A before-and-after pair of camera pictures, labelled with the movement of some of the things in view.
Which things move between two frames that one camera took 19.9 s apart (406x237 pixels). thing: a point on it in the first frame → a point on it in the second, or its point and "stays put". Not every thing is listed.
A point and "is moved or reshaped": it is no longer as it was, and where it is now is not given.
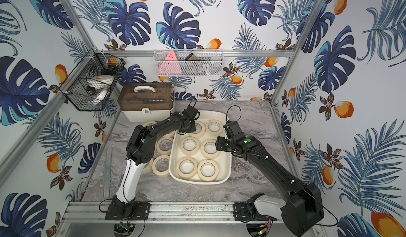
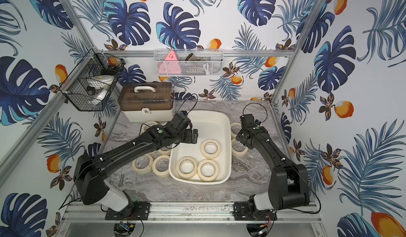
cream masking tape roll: x=149 y=123 stays put
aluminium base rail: x=90 y=211 stays put
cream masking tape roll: x=214 y=128 is moved or reshaped
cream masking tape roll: x=186 y=167 stays put
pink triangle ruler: x=170 y=65 stays put
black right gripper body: x=224 y=144 → x=239 y=137
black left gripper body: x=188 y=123 → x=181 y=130
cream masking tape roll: x=208 y=170 stays put
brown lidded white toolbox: x=146 y=101 stays put
